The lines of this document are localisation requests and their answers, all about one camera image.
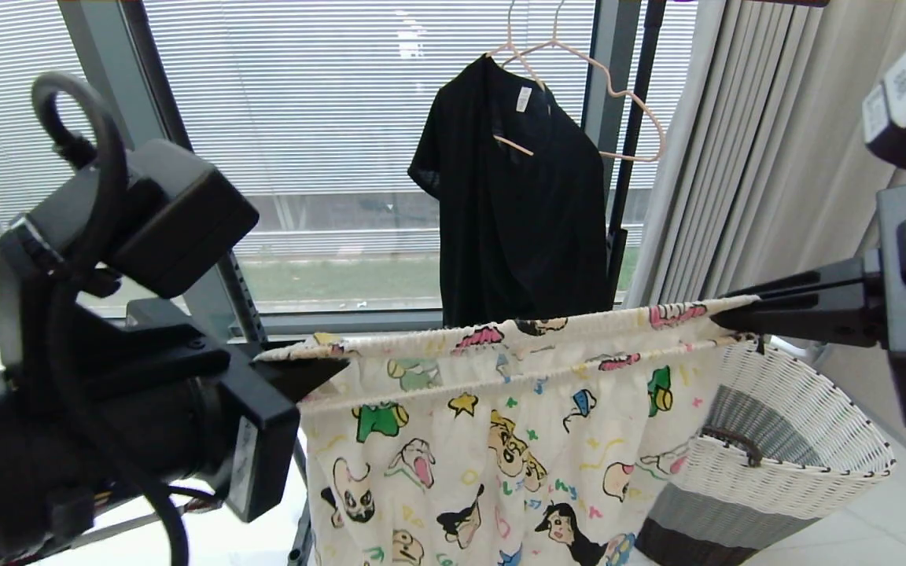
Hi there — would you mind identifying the black clothes rack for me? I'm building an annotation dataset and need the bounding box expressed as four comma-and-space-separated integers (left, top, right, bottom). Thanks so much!
119, 0, 831, 566

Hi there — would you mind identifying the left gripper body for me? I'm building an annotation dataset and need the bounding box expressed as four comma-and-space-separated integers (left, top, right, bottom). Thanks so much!
0, 368, 302, 545

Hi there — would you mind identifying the pink clothes hanger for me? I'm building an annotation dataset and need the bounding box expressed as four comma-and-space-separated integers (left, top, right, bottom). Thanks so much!
484, 0, 548, 156
500, 0, 668, 164

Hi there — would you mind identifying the cream printed garment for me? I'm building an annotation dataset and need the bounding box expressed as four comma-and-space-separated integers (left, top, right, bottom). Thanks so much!
253, 294, 762, 566

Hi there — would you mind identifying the black garment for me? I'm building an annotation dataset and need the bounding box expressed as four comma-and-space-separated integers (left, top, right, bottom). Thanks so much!
407, 55, 613, 331

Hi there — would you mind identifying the white laundry basket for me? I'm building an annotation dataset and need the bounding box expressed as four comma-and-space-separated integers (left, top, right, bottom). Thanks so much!
632, 334, 897, 566

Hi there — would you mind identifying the window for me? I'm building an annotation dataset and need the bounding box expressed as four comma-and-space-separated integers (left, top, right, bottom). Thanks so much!
0, 0, 698, 340

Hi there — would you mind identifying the beige curtain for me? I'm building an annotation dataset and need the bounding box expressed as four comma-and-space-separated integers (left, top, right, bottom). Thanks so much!
623, 0, 906, 347

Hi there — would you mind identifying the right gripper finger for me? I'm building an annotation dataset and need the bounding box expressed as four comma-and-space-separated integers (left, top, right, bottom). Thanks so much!
732, 253, 885, 306
707, 299, 889, 349

